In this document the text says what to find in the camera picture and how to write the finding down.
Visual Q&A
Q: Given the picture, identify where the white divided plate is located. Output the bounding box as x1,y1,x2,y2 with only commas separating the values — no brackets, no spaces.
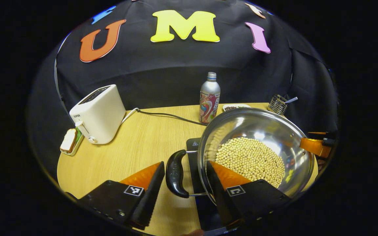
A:
222,104,252,112

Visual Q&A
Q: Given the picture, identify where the small wire basket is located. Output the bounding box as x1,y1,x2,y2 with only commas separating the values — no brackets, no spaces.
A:
267,94,298,115

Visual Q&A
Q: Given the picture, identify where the white toaster cord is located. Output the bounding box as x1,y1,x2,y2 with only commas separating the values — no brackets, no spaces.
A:
121,108,139,124

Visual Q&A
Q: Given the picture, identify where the silver printed drink bottle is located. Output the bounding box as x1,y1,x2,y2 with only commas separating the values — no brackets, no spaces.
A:
199,72,221,124

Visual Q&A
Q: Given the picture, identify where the sandwich with lettuce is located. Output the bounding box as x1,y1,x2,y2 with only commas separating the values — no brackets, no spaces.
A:
60,128,78,154

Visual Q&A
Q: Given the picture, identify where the white toaster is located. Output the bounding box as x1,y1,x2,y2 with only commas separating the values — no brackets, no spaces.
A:
69,84,126,145

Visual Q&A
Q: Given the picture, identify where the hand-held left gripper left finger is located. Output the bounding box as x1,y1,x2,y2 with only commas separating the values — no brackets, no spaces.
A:
77,161,165,230

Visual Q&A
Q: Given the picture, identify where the black power cable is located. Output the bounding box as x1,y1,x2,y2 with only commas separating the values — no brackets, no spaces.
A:
136,109,208,126

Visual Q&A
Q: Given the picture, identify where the black backdrop cloth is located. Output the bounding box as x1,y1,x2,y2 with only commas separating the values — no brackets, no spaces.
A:
28,0,339,171

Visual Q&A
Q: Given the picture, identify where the stainless steel pot black handle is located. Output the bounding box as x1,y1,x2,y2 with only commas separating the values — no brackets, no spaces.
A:
165,108,316,205

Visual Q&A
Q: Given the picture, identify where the black induction cooktop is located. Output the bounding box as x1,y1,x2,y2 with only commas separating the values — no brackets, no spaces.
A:
186,138,242,236

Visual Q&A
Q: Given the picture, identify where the pile of soybeans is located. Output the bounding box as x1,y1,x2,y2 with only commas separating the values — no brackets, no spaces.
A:
215,137,285,189

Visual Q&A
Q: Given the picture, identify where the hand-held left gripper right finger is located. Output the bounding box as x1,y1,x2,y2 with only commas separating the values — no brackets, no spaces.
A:
206,161,291,230

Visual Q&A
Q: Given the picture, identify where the white rectangular tray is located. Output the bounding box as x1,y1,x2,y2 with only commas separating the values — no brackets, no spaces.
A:
60,127,84,156

